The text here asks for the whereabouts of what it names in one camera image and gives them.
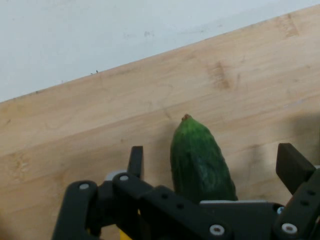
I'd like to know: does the long dark green cucumber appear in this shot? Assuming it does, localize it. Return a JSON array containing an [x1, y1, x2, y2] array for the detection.
[[169, 113, 239, 205]]

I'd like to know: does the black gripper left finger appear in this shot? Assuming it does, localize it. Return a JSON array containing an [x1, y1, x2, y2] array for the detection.
[[51, 145, 235, 240]]

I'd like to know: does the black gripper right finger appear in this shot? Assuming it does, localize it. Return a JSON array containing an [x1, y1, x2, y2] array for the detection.
[[272, 142, 320, 240]]

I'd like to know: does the wooden cutting board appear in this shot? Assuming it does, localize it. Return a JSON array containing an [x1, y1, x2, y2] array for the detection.
[[0, 4, 320, 240]]

